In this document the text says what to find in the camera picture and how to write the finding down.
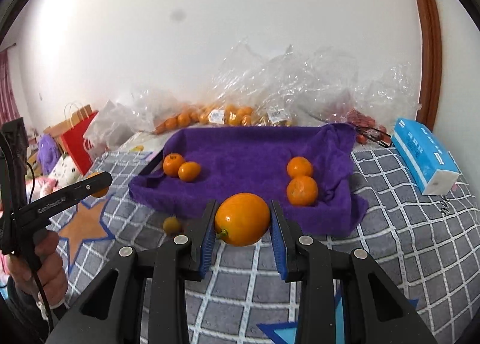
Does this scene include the small yellow-green fruit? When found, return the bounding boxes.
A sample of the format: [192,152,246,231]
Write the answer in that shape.
[163,216,183,237]

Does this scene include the smooth orange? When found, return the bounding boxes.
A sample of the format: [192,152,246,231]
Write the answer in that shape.
[214,193,271,247]
[286,176,319,207]

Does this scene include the oval orange kumquat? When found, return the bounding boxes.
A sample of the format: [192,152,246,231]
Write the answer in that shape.
[177,161,202,182]

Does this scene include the bumpy orange tangerine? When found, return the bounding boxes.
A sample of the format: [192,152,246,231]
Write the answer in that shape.
[286,156,314,179]

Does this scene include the orange tangerine with stem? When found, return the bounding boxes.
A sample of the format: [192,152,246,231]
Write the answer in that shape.
[162,153,185,178]

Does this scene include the clear bag red fruits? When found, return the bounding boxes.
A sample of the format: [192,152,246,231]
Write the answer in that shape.
[294,47,422,133]

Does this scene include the person's left hand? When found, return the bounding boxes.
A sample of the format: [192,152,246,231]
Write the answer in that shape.
[6,231,68,306]

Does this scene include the pink plush toy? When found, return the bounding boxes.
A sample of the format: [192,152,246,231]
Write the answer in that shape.
[25,177,57,202]

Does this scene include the white spotted pillow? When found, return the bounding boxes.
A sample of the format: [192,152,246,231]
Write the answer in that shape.
[48,154,81,189]

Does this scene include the red paper shopping bag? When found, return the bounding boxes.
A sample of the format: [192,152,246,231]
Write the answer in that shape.
[43,103,98,176]

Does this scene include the white plastic bag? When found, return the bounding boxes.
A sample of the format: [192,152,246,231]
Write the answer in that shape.
[83,100,140,150]

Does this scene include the purple towel covered tray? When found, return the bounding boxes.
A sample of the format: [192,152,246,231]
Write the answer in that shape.
[129,124,368,237]

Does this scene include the fruit printed carton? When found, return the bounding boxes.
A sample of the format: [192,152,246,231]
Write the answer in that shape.
[117,132,172,153]

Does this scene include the blue tissue pack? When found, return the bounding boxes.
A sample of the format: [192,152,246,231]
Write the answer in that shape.
[391,118,461,196]

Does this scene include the clear bag of oranges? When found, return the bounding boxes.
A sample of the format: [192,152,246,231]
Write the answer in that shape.
[128,89,202,134]

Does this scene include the clear bag of kumquats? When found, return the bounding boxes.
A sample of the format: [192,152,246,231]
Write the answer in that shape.
[199,41,302,127]

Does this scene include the black cable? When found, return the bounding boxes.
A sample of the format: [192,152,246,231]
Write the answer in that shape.
[0,129,56,333]

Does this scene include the brown wooden door frame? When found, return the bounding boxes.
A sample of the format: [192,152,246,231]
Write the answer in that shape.
[416,0,443,130]

